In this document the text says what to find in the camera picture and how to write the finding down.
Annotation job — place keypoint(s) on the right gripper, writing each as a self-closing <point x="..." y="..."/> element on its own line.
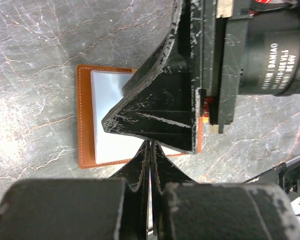
<point x="251" y="47"/>

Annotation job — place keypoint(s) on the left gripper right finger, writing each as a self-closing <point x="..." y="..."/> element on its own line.
<point x="257" y="209"/>

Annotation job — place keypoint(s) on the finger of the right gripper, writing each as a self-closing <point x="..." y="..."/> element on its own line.
<point x="161" y="101"/>

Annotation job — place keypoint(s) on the brown leather card holder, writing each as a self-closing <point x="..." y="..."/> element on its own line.
<point x="98" y="90"/>

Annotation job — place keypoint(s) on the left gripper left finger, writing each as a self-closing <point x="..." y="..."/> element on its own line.
<point x="114" y="208"/>

